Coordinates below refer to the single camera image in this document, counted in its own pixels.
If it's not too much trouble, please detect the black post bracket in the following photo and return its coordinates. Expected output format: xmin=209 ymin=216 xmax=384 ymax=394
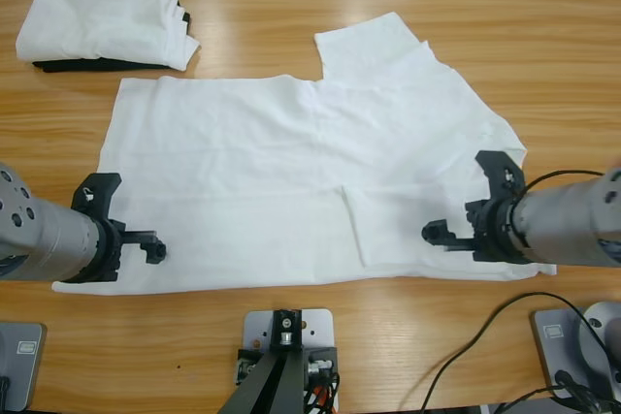
xmin=303 ymin=344 xmax=340 ymax=382
xmin=234 ymin=346 xmax=267 ymax=386

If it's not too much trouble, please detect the folded white t-shirt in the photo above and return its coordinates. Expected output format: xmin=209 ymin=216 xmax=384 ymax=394
xmin=14 ymin=0 xmax=202 ymax=71

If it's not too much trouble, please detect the folded black garment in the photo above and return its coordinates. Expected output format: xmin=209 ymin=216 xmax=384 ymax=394
xmin=29 ymin=0 xmax=194 ymax=77

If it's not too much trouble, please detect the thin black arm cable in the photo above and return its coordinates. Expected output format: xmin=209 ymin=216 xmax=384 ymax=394
xmin=523 ymin=169 xmax=605 ymax=192

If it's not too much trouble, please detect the black mount cable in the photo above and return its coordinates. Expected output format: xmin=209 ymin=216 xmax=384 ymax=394
xmin=317 ymin=369 xmax=344 ymax=414

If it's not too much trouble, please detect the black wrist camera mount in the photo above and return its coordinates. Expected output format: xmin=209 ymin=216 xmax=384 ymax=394
xmin=474 ymin=149 xmax=526 ymax=202
xmin=71 ymin=172 xmax=122 ymax=221

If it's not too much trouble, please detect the short black cable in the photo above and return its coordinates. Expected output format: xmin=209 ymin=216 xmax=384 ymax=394
xmin=487 ymin=383 xmax=564 ymax=414

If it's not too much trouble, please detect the white t-shirt with black print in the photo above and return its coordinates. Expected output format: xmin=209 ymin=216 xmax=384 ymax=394
xmin=51 ymin=11 xmax=558 ymax=297

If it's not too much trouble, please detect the arm base with cable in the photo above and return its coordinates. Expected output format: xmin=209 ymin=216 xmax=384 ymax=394
xmin=419 ymin=292 xmax=620 ymax=414

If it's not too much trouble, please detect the orange cable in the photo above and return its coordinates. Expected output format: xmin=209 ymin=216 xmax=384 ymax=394
xmin=306 ymin=382 xmax=336 ymax=414

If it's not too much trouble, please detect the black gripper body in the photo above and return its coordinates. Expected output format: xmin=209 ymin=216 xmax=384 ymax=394
xmin=72 ymin=218 xmax=127 ymax=285
xmin=464 ymin=198 xmax=534 ymax=265

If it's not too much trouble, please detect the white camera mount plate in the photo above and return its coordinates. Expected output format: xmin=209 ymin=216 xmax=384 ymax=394
xmin=242 ymin=307 xmax=337 ymax=389

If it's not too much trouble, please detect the black post clamp with bolt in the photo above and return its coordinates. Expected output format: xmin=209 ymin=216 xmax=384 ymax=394
xmin=270 ymin=306 xmax=306 ymax=353

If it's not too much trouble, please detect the dark camera post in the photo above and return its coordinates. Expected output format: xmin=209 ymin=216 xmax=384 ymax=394
xmin=215 ymin=349 xmax=308 ymax=414

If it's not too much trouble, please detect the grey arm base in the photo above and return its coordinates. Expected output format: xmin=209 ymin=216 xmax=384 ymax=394
xmin=528 ymin=301 xmax=621 ymax=403
xmin=0 ymin=320 xmax=49 ymax=413

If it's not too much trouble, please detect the black base plug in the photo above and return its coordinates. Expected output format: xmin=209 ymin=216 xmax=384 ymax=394
xmin=554 ymin=368 xmax=610 ymax=414

